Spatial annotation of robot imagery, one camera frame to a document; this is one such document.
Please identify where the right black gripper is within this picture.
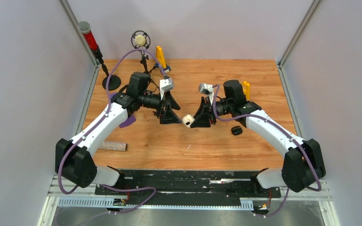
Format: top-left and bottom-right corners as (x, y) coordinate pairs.
(189, 97), (233, 128)

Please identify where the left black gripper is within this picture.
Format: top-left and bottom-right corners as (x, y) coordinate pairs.
(139, 90), (182, 125)

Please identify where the white earbud charging case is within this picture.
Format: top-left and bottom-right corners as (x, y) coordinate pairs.
(182, 114), (195, 128)

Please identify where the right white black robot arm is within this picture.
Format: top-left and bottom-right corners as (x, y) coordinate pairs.
(182, 80), (326, 197)

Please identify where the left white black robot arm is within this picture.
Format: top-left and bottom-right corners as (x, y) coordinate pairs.
(55, 72), (181, 194)

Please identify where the black earbud case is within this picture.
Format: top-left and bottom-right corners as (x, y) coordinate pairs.
(230, 126), (243, 136)

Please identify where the purple box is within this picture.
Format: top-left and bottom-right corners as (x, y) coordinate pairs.
(105, 93), (139, 128)

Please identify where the yellow green toy block stack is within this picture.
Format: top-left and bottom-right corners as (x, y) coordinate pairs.
(242, 81), (251, 101)

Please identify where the yellow blue toy block tower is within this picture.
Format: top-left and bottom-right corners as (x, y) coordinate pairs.
(155, 46), (171, 74)

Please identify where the red microphone on stand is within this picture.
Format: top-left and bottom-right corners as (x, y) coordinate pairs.
(78, 21), (121, 91)

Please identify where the glittery silver tube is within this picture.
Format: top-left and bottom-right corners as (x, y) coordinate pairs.
(99, 141), (128, 152)

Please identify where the cream microphone on tripod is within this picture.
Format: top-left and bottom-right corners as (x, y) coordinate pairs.
(131, 30), (156, 76)

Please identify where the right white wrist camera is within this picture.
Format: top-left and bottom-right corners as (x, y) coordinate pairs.
(198, 83), (214, 104)

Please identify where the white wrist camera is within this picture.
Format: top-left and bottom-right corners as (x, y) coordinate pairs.
(159, 78), (174, 100)
(198, 83), (214, 104)

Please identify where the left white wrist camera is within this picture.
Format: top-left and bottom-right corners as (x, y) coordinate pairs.
(159, 78), (174, 100)

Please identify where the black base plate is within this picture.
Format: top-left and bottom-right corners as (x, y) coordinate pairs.
(94, 168), (281, 207)

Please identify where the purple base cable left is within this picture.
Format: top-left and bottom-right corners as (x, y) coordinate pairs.
(99, 185), (157, 216)

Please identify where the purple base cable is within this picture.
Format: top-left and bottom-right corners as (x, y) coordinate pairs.
(252, 187), (290, 218)
(99, 185), (157, 216)

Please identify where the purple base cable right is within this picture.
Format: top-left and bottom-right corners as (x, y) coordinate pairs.
(252, 187), (290, 218)

